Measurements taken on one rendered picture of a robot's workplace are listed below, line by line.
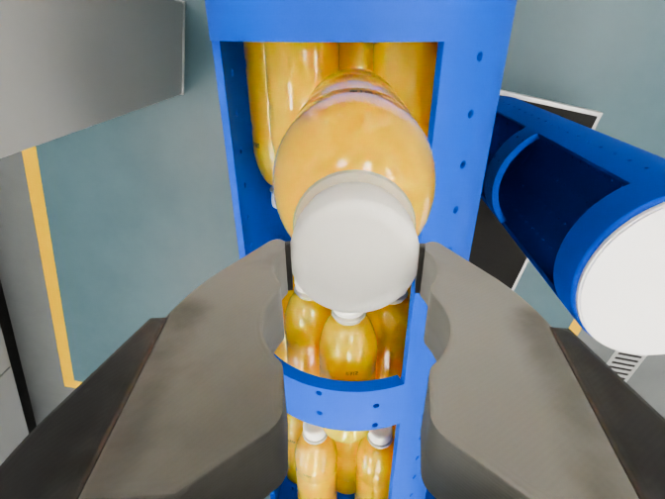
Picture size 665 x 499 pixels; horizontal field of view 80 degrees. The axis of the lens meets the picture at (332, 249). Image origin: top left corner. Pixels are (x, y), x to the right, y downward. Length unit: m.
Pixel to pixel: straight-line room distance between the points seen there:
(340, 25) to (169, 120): 1.44
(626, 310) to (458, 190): 0.44
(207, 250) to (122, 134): 0.57
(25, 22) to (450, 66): 0.80
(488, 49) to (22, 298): 2.38
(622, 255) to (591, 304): 0.09
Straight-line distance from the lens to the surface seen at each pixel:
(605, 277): 0.70
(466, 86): 0.35
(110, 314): 2.30
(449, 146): 0.35
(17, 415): 2.92
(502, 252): 1.70
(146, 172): 1.82
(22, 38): 0.97
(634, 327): 0.79
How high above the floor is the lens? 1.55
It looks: 61 degrees down
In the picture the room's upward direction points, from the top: 174 degrees counter-clockwise
